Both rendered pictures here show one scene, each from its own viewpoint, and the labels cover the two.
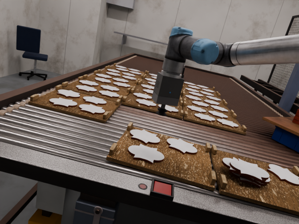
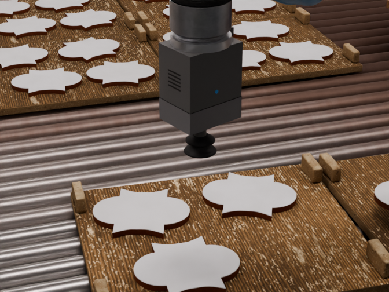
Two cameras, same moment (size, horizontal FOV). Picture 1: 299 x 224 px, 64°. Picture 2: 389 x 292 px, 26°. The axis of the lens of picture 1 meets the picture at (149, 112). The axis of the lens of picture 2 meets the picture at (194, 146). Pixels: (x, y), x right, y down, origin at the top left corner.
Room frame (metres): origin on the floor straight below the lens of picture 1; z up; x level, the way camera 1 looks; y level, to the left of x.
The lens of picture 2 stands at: (-0.05, 0.29, 1.63)
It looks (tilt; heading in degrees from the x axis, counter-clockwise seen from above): 28 degrees down; 341
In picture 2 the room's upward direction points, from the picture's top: straight up
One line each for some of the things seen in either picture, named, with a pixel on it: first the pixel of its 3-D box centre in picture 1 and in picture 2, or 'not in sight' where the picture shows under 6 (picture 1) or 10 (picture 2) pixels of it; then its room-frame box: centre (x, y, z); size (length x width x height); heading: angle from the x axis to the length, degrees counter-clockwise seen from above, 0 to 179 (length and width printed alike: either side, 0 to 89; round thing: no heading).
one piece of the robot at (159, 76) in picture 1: (167, 86); (196, 72); (0.88, -0.04, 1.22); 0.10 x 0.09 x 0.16; 19
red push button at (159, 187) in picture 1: (162, 189); not in sight; (0.67, -0.10, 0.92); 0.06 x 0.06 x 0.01; 88
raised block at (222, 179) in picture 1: (223, 181); not in sight; (0.77, -0.32, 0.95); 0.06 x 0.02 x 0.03; 176
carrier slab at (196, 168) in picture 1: (164, 152); (220, 237); (0.93, -0.10, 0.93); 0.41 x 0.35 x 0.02; 84
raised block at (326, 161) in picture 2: (214, 149); (329, 167); (1.04, -0.34, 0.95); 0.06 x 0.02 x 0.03; 176
